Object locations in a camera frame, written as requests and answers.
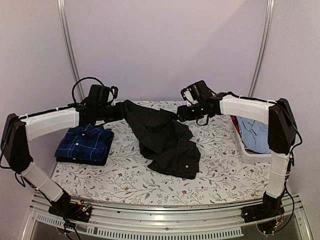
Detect black pinstriped long sleeve shirt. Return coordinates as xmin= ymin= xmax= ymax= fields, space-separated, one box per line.
xmin=123 ymin=100 xmax=201 ymax=180

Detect white plastic laundry basket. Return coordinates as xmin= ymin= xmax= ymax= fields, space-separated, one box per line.
xmin=231 ymin=122 xmax=271 ymax=164

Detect aluminium front rail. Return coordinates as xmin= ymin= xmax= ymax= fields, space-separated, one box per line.
xmin=21 ymin=193 xmax=315 ymax=240

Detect folded blue plaid shirt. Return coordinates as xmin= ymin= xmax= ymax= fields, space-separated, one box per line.
xmin=54 ymin=124 xmax=115 ymax=161

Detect aluminium frame post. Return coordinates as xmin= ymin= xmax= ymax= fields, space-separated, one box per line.
xmin=248 ymin=0 xmax=275 ymax=97
xmin=56 ymin=0 xmax=85 ymax=101

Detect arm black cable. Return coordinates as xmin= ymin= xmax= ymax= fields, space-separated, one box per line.
xmin=71 ymin=76 xmax=106 ymax=101
xmin=196 ymin=91 xmax=302 ymax=126

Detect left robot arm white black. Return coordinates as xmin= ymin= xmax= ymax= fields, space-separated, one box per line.
xmin=0 ymin=84 xmax=123 ymax=217

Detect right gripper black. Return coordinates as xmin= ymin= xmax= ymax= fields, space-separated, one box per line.
xmin=176 ymin=101 xmax=205 ymax=123

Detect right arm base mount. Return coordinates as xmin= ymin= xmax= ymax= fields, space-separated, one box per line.
xmin=241 ymin=192 xmax=285 ymax=223

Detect right aluminium frame post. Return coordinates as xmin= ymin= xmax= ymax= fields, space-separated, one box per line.
xmin=248 ymin=0 xmax=275 ymax=97

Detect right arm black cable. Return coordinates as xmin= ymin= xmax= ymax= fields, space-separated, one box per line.
xmin=196 ymin=91 xmax=302 ymax=126

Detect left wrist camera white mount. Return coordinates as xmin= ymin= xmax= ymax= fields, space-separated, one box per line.
xmin=111 ymin=86 xmax=119 ymax=106

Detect red black garment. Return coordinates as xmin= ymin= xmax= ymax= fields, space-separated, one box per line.
xmin=231 ymin=115 xmax=240 ymax=133

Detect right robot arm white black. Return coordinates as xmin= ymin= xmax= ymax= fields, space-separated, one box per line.
xmin=176 ymin=80 xmax=301 ymax=218

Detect floral patterned tablecloth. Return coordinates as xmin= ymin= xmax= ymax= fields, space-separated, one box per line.
xmin=51 ymin=115 xmax=271 ymax=206

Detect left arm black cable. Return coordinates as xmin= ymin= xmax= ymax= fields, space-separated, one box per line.
xmin=71 ymin=76 xmax=106 ymax=101

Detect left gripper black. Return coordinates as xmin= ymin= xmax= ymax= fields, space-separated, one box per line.
xmin=96 ymin=101 xmax=127 ymax=123

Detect light blue shirt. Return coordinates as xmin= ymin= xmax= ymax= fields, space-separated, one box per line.
xmin=236 ymin=116 xmax=271 ymax=154

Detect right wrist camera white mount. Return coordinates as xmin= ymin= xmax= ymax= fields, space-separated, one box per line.
xmin=180 ymin=88 xmax=194 ymax=107

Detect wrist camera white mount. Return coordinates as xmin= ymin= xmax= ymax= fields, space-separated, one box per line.
xmin=111 ymin=86 xmax=119 ymax=106
xmin=180 ymin=88 xmax=194 ymax=107

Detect left aluminium frame post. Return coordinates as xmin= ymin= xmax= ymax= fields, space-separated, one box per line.
xmin=56 ymin=0 xmax=85 ymax=101

